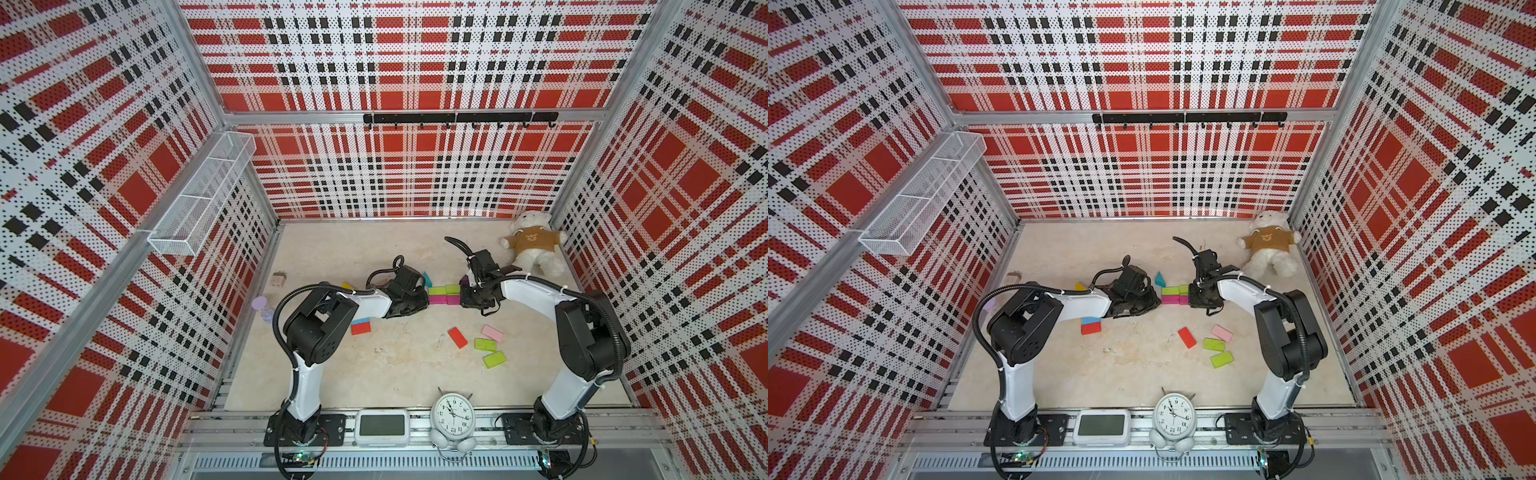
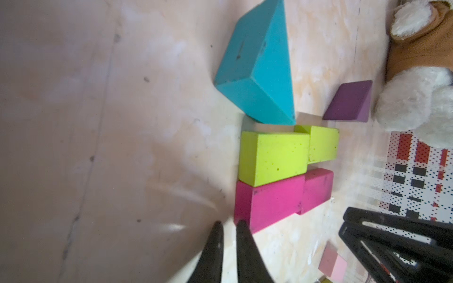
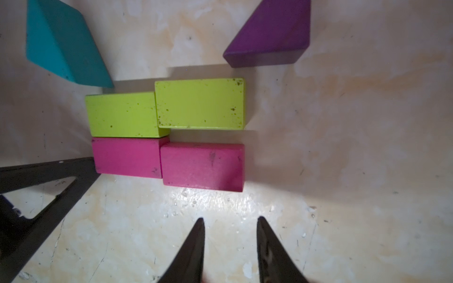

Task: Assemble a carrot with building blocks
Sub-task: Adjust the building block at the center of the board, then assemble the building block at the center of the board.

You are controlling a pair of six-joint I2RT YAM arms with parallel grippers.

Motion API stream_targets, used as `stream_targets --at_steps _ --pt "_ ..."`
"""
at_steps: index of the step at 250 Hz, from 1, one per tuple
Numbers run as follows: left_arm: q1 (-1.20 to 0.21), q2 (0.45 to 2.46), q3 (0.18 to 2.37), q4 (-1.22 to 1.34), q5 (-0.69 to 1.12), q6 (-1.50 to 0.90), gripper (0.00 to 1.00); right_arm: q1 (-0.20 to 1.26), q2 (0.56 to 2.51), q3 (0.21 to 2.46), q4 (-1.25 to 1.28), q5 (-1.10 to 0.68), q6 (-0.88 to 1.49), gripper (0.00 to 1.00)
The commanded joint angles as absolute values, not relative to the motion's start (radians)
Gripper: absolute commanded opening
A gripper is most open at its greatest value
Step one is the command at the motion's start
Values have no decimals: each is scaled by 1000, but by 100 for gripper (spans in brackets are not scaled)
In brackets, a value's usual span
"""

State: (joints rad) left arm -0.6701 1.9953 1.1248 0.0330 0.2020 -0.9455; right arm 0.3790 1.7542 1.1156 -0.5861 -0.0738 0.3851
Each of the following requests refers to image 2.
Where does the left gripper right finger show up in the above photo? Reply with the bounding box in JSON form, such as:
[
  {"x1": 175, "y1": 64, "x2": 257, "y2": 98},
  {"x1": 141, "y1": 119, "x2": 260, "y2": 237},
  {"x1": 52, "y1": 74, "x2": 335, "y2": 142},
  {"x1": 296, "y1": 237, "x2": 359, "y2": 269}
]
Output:
[{"x1": 237, "y1": 220, "x2": 274, "y2": 283}]

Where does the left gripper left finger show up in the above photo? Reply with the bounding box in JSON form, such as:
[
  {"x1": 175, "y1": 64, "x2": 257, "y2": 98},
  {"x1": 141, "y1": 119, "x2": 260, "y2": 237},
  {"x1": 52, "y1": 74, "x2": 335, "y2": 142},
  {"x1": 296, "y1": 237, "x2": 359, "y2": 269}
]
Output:
[{"x1": 188, "y1": 221, "x2": 224, "y2": 283}]

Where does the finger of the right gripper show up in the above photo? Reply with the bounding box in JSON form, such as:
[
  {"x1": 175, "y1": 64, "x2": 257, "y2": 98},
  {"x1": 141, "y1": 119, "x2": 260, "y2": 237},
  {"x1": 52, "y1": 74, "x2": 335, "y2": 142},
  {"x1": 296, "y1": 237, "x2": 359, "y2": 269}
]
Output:
[
  {"x1": 339, "y1": 222, "x2": 453, "y2": 283},
  {"x1": 343, "y1": 207, "x2": 453, "y2": 241}
]

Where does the magenta block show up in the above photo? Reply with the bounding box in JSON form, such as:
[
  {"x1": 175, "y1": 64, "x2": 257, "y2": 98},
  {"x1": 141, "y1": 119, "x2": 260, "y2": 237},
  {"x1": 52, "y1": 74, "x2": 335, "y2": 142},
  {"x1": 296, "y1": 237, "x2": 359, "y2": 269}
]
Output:
[
  {"x1": 297, "y1": 168, "x2": 334, "y2": 215},
  {"x1": 234, "y1": 175, "x2": 306, "y2": 233}
]

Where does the pink rectangular block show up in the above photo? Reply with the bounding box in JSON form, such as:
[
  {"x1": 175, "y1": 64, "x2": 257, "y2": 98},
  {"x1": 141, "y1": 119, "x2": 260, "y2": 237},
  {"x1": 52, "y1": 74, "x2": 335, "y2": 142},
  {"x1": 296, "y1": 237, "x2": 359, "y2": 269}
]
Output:
[{"x1": 318, "y1": 245, "x2": 348, "y2": 283}]

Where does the purple triangle block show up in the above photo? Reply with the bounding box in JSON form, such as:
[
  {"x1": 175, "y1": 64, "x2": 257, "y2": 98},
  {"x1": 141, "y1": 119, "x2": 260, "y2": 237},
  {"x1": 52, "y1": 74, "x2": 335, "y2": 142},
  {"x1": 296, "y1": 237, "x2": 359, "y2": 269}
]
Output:
[{"x1": 323, "y1": 80, "x2": 373, "y2": 123}]

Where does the teal triangle block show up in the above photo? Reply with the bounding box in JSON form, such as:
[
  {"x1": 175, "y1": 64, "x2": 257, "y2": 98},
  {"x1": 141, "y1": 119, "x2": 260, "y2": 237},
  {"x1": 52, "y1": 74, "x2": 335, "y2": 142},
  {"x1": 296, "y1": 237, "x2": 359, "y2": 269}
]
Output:
[{"x1": 214, "y1": 0, "x2": 296, "y2": 126}]

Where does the white teddy bear brown shirt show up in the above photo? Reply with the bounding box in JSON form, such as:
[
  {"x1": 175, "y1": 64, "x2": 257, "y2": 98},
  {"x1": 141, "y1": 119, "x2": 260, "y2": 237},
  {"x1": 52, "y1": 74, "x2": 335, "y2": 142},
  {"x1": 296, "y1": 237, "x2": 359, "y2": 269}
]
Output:
[{"x1": 375, "y1": 1, "x2": 453, "y2": 149}]

